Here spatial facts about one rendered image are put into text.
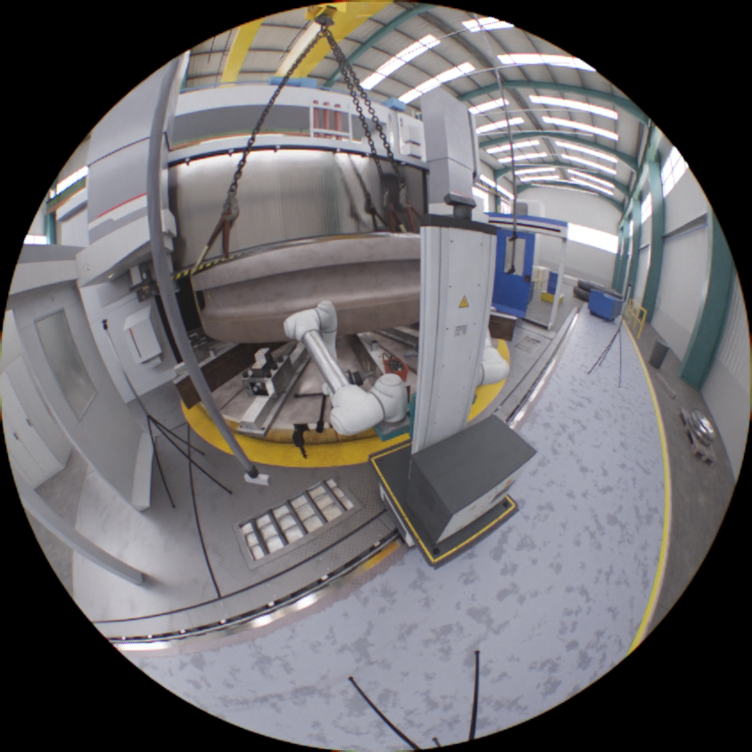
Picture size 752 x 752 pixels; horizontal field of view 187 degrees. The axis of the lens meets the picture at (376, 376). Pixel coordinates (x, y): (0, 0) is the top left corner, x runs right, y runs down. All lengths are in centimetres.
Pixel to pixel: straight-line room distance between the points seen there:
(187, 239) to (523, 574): 591
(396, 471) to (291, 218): 467
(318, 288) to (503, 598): 287
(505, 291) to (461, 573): 626
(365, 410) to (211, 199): 459
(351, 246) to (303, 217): 318
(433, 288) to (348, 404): 58
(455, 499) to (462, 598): 95
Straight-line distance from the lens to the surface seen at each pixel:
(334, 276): 219
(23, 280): 254
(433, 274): 79
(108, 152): 415
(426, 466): 103
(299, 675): 187
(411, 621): 169
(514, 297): 664
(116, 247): 310
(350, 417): 97
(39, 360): 260
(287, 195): 512
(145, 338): 469
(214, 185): 500
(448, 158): 619
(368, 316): 216
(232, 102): 767
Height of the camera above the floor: 168
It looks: 33 degrees down
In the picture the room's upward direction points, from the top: 3 degrees counter-clockwise
